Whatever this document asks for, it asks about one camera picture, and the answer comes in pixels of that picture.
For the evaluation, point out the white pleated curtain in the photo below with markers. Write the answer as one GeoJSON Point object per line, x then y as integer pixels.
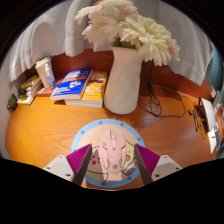
{"type": "Point", "coordinates": [43, 33]}

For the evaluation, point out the pink computer mouse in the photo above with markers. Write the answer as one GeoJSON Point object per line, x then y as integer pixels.
{"type": "Point", "coordinates": [112, 151]}

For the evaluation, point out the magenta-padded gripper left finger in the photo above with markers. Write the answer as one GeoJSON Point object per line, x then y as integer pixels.
{"type": "Point", "coordinates": [61, 166]}

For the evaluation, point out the cream tumbler bottle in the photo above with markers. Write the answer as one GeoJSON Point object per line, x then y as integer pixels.
{"type": "Point", "coordinates": [41, 71]}

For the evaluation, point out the round blue-rimmed cartoon mouse pad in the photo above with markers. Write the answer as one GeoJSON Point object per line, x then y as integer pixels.
{"type": "Point", "coordinates": [96, 133]}

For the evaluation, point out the orange book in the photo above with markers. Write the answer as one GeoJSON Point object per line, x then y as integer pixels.
{"type": "Point", "coordinates": [95, 88]}

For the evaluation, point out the white flat electronic device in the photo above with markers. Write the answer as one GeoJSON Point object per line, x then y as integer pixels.
{"type": "Point", "coordinates": [208, 115]}

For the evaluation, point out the red-brown book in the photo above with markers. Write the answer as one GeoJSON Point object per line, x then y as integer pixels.
{"type": "Point", "coordinates": [45, 91]}

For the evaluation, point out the white and yellow book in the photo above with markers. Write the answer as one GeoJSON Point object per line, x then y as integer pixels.
{"type": "Point", "coordinates": [28, 99]}

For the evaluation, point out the white flower bouquet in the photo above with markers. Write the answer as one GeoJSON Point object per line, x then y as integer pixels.
{"type": "Point", "coordinates": [140, 33]}

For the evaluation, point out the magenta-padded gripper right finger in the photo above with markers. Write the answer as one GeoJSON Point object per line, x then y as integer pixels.
{"type": "Point", "coordinates": [165, 166]}

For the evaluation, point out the white ceramic vase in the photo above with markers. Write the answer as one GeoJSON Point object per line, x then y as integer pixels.
{"type": "Point", "coordinates": [123, 83]}

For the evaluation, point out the yellow and black book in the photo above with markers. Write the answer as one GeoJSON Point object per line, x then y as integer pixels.
{"type": "Point", "coordinates": [30, 81]}

